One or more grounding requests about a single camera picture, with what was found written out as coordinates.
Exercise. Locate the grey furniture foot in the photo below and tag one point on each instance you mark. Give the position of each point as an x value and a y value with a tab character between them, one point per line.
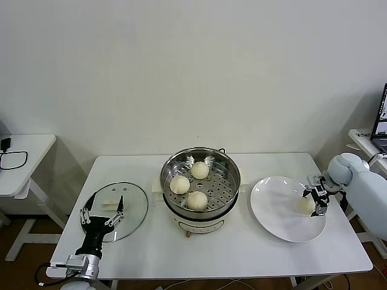
4	220

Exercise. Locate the white side table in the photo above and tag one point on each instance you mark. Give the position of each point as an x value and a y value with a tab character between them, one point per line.
33	151

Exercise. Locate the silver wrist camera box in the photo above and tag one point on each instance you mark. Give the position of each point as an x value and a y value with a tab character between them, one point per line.
77	265
314	180

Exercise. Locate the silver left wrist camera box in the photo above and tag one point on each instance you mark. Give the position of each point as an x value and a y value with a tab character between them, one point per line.
77	265

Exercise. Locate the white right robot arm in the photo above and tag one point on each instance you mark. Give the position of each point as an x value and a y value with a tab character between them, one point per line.
366	187

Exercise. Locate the black power adapter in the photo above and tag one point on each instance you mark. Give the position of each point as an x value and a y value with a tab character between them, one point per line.
6	144

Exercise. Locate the round glass pot lid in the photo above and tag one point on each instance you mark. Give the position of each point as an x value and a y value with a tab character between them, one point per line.
133	211

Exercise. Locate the stainless steel steamer basket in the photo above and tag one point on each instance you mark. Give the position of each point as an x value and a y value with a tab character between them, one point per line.
225	201

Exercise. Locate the white round plate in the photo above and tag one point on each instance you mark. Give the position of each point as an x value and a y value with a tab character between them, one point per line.
272	211

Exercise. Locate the dark open laptop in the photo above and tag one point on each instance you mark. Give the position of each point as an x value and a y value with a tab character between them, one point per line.
381	121

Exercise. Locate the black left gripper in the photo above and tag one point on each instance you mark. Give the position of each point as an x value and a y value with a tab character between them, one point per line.
96	226

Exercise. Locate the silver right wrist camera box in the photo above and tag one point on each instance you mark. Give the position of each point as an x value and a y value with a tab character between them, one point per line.
314	180

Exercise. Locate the white steamed baozi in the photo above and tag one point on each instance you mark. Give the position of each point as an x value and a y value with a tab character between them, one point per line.
197	201
180	185
306	207
199	170

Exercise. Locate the white electric cooker base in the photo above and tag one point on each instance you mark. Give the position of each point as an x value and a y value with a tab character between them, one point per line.
199	225

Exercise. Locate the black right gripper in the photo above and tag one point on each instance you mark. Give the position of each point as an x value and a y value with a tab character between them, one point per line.
325	190

